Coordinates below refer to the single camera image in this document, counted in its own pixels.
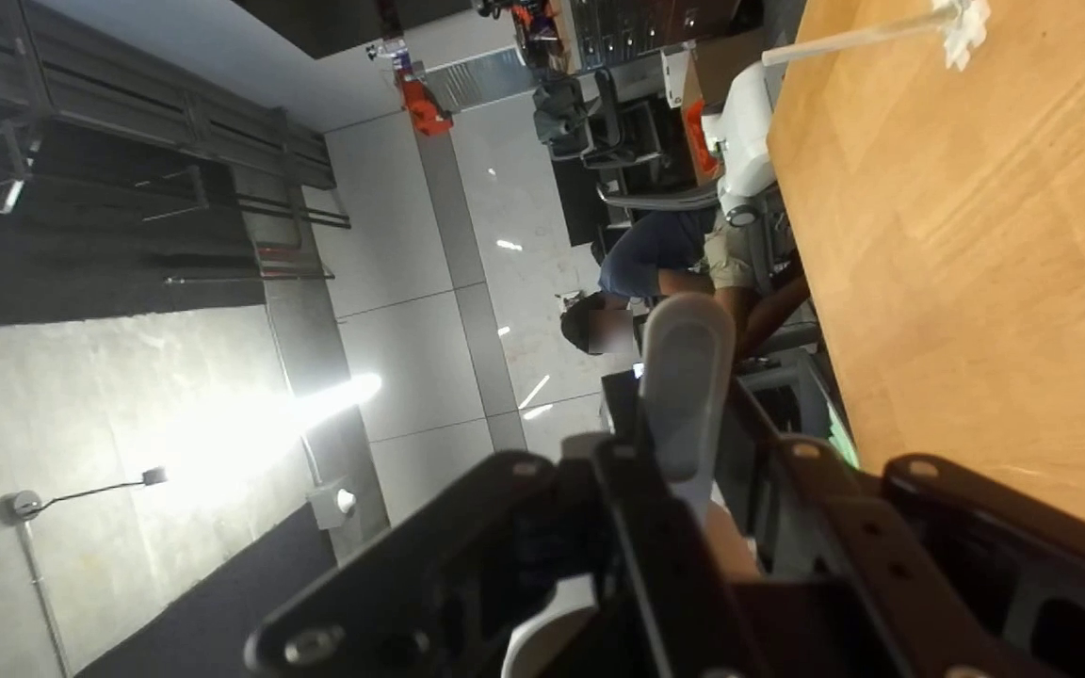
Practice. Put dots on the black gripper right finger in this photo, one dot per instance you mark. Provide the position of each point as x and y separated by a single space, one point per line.
943 577

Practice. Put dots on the orange red object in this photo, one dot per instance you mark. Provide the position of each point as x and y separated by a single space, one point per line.
422 108

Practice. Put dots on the white tape strip crumpled end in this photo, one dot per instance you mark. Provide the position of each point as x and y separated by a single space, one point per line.
962 25

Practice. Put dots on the seated person blue shirt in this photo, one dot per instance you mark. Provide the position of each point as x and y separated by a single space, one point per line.
643 270

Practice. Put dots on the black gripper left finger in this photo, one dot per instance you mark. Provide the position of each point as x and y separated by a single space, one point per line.
468 565

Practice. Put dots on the black metal rack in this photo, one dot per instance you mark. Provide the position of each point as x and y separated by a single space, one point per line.
90 211

